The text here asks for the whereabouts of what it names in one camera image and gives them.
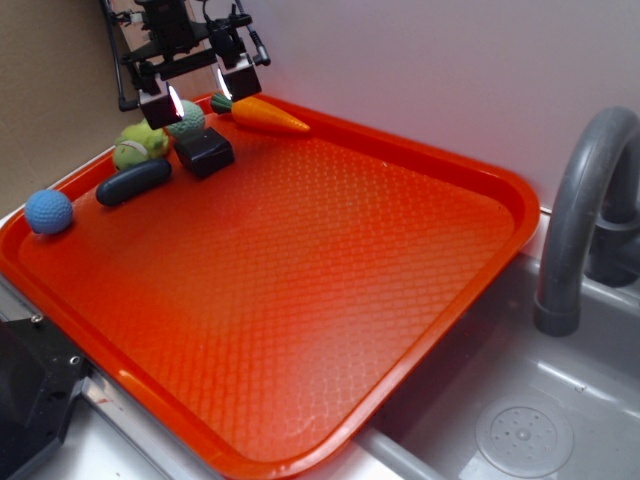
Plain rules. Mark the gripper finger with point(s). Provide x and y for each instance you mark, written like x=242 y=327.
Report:
x=237 y=75
x=160 y=105

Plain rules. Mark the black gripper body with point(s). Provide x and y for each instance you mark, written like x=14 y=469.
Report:
x=175 y=44

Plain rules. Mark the black box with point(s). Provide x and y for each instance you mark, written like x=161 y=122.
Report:
x=204 y=153

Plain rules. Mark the dark blue toy eggplant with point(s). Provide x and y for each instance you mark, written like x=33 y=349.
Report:
x=133 y=181

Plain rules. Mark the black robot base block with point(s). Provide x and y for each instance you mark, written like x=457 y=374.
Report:
x=42 y=372

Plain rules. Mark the orange toy carrot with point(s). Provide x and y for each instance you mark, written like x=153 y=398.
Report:
x=258 y=114

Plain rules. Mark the green knitted ball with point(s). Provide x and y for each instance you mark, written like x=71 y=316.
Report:
x=192 y=122

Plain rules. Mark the wooden board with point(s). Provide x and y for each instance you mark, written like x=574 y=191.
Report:
x=189 y=85

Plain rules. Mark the green plush toy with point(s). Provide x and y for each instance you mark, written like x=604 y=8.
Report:
x=138 y=143

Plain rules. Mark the blue textured ball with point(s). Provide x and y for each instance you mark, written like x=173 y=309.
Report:
x=48 y=212

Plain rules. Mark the orange plastic tray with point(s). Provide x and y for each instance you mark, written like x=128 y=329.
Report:
x=265 y=312

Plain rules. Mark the grey toy faucet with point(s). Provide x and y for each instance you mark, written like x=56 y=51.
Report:
x=593 y=230

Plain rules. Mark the grey toy sink basin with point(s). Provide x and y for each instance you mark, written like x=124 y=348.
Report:
x=497 y=399

